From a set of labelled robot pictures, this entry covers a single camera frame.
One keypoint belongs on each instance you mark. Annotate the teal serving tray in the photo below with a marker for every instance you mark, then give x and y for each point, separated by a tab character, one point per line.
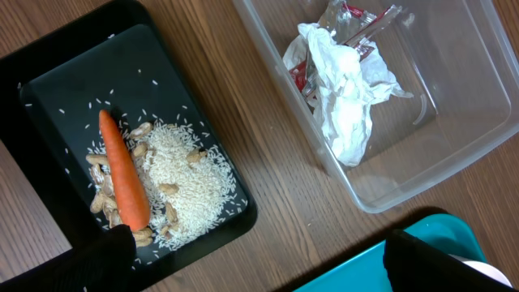
366	272

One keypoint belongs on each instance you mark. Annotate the small white tissue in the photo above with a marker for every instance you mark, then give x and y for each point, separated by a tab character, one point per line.
341	109

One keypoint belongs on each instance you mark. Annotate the orange carrot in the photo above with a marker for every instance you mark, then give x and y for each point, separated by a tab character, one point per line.
131	199

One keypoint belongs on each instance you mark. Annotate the black plastic tray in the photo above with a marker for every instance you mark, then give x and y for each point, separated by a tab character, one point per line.
53	90

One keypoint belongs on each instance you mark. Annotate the clear plastic bin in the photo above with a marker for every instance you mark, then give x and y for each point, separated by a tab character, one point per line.
455	59

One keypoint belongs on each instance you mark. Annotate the red snack wrapper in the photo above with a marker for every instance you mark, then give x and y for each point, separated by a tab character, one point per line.
348	25

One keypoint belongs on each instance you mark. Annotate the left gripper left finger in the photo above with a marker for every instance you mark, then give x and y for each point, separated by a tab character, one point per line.
102	265

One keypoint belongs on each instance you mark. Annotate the large white tissue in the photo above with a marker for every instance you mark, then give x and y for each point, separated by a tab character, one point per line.
375	72

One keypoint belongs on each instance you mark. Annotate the pink bowl with peanuts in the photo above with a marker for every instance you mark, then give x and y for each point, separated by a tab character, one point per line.
485	269

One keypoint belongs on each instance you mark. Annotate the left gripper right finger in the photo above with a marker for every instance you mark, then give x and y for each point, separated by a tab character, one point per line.
413	265

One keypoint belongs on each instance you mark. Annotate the rice and peanut pile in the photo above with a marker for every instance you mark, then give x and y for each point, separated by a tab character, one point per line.
191	189

